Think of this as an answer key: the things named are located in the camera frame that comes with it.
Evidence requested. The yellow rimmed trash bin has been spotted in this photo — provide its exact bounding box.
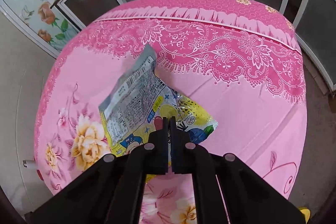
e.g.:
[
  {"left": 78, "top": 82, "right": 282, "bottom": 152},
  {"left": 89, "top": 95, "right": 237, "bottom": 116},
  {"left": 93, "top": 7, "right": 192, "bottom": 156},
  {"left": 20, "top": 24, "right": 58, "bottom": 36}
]
[{"left": 298, "top": 207, "right": 311, "bottom": 222}]

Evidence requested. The floral glass door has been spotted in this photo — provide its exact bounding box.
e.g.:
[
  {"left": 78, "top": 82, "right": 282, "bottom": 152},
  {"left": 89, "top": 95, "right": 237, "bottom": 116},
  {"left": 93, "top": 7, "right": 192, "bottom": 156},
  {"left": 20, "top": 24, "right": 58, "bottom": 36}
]
[{"left": 1, "top": 0, "right": 79, "bottom": 58}]

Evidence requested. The pink floral tablecloth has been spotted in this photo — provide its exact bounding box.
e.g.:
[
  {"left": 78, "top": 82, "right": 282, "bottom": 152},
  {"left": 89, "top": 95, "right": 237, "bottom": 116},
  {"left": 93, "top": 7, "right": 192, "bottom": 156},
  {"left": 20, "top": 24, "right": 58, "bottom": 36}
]
[{"left": 34, "top": 0, "right": 307, "bottom": 223}]

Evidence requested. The yellow silver snack bag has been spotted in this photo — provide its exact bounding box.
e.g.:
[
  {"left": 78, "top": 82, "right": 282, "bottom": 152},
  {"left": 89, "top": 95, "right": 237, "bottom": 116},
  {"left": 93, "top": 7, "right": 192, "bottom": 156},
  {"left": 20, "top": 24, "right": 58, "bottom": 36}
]
[{"left": 98, "top": 43, "right": 219, "bottom": 183}]

